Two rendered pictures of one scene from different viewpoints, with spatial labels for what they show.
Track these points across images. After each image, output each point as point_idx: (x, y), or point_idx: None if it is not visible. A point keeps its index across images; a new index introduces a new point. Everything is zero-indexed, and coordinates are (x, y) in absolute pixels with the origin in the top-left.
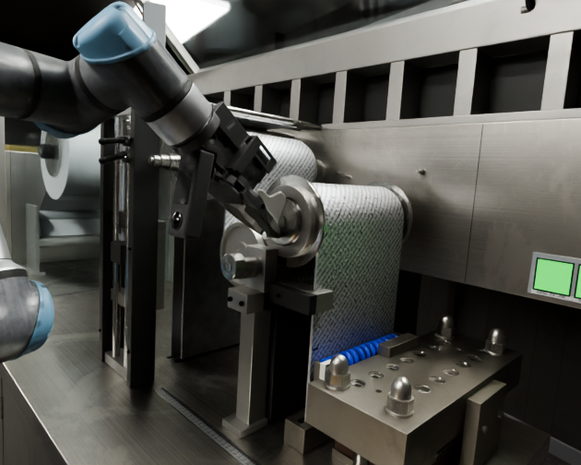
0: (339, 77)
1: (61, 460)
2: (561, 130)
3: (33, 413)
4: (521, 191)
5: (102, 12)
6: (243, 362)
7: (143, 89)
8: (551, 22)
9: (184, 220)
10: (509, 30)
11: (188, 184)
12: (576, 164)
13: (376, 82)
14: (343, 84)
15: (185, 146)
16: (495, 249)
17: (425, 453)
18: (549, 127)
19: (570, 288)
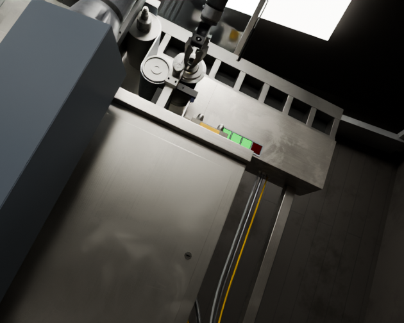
0: (167, 36)
1: (121, 90)
2: (237, 95)
3: None
4: (222, 107)
5: None
6: (159, 104)
7: (224, 2)
8: (242, 67)
9: (203, 41)
10: (231, 62)
11: (204, 32)
12: (238, 106)
13: (174, 49)
14: (168, 40)
15: (212, 22)
16: (210, 121)
17: None
18: (235, 93)
19: (229, 138)
